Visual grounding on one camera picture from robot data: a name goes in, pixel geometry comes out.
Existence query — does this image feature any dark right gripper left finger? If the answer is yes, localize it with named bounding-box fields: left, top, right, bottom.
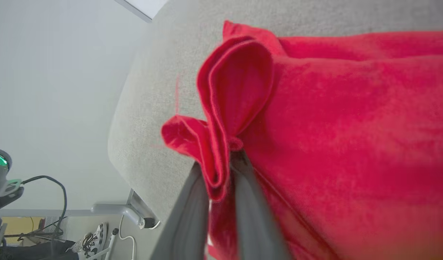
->
left=151, top=162, right=211, bottom=260

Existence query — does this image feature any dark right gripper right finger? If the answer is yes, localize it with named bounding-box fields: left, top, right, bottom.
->
left=230, top=149, right=291, bottom=260

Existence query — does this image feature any red garment with white trim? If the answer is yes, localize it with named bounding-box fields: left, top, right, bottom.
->
left=161, top=20, right=443, bottom=260

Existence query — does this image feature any white pole with black knob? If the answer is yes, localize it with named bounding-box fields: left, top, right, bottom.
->
left=85, top=227, right=120, bottom=260

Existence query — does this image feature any white black laced sneaker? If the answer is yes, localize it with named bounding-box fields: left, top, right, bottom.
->
left=67, top=223, right=108, bottom=254

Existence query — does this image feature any grey padded table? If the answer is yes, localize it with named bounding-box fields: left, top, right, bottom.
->
left=108, top=0, right=443, bottom=226

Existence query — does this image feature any black trouser leg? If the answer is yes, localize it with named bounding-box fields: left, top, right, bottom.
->
left=0, top=240, right=79, bottom=260

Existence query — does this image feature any yellow box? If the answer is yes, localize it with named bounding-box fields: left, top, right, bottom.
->
left=1, top=217, right=46, bottom=246

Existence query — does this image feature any thin white cable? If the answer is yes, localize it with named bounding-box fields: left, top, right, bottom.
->
left=119, top=216, right=161, bottom=260

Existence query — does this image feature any grey metal frame bracket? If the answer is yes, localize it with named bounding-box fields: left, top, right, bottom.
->
left=91, top=188, right=160, bottom=230

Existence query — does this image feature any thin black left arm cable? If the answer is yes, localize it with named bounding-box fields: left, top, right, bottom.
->
left=22, top=175, right=68, bottom=255

